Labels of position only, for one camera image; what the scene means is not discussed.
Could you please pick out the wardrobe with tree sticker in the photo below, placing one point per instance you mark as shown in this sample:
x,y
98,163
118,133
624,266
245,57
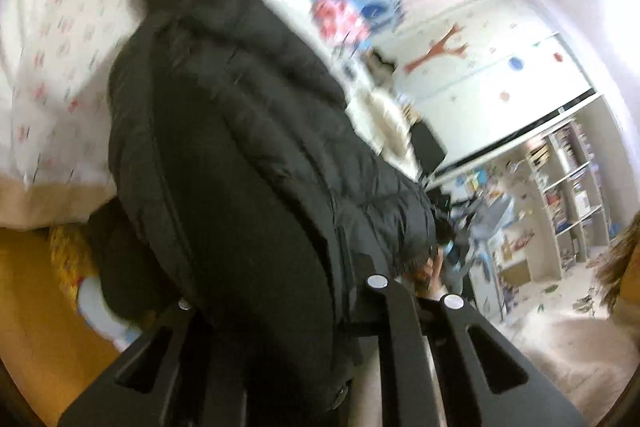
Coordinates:
x,y
475,72

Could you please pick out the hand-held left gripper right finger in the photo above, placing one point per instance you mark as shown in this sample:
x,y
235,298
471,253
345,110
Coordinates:
x,y
405,357

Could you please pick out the cluttered desk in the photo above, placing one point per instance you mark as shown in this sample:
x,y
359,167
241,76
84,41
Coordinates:
x,y
500,232

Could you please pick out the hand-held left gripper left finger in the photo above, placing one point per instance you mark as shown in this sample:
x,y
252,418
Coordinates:
x,y
165,407

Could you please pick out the pink checked cloth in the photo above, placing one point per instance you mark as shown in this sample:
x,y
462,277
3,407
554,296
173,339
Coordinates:
x,y
335,17

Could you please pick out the white bookshelf with books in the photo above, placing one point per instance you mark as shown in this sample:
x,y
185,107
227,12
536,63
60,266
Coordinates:
x,y
565,187

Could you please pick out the person's brown hair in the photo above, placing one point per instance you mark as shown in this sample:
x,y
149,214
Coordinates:
x,y
622,267

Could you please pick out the black flat panel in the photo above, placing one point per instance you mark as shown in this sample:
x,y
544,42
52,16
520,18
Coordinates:
x,y
427,147

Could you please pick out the yellow patterned cloth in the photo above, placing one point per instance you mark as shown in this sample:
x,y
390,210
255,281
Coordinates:
x,y
67,257

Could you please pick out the cherry print bed sheet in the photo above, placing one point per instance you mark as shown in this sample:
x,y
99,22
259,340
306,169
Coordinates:
x,y
60,82

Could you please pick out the black puffer jacket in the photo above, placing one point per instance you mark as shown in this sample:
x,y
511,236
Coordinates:
x,y
240,157

